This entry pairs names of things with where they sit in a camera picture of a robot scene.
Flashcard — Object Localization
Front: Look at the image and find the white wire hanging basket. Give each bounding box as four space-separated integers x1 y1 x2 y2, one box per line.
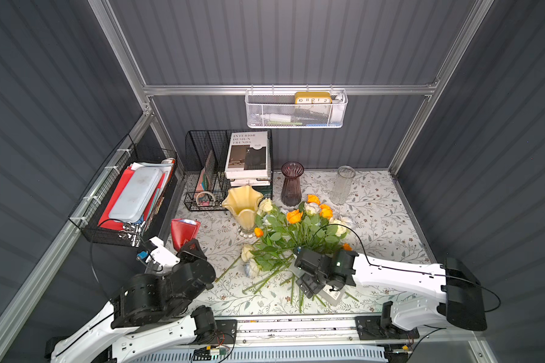
244 88 349 129

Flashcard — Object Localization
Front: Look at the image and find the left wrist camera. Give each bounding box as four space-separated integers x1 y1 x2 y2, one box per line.
136 237 180 273

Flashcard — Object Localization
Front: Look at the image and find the orange rose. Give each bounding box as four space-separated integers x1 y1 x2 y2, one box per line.
319 204 333 220
286 210 304 225
307 195 321 205

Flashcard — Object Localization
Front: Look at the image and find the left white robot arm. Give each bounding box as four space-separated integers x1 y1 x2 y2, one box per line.
45 239 217 362

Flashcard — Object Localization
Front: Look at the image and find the red folder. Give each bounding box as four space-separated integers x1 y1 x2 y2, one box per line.
98 168 135 231

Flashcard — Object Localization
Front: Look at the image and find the white rose left on mat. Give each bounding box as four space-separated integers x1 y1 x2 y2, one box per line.
244 259 260 279

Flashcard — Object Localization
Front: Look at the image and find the yellow wavy glass vase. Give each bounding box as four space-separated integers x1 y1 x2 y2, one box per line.
222 185 263 237

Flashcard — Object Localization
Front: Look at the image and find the floral patterned table mat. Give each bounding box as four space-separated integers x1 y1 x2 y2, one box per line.
172 170 431 316

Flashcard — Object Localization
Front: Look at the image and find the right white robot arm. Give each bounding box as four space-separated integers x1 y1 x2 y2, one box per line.
293 247 487 331

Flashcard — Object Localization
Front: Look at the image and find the black wire desk organizer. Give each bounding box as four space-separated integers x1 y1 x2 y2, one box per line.
183 130 273 212

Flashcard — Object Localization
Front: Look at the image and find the black wire side basket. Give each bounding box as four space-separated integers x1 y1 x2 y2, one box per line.
69 136 178 247

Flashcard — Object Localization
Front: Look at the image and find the clear glass vase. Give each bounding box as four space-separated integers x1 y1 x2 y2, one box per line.
330 166 356 205

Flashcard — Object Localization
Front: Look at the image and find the purple ribbed glass vase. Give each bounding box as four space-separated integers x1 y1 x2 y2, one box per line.
281 161 304 207

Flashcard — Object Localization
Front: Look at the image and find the tape roll in organizer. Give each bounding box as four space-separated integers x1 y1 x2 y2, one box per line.
195 191 216 208

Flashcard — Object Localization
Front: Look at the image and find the cream rose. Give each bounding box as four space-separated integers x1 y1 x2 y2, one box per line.
241 244 254 263
257 198 274 216
328 218 349 238

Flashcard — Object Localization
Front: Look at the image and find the light blue flat case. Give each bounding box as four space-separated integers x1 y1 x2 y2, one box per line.
109 166 163 223

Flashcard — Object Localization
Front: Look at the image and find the grey packet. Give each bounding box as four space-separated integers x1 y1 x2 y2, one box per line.
316 285 346 306

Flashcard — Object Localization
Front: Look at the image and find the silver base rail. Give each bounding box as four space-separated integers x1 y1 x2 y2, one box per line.
117 312 496 363

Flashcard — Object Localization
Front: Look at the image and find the cream rose on mat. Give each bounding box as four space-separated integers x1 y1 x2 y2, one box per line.
241 244 254 263

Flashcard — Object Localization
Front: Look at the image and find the small orange rosebud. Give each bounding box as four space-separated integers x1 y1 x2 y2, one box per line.
254 228 264 238

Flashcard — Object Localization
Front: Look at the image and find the red leather wallet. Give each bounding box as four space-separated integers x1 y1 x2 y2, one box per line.
170 219 201 251

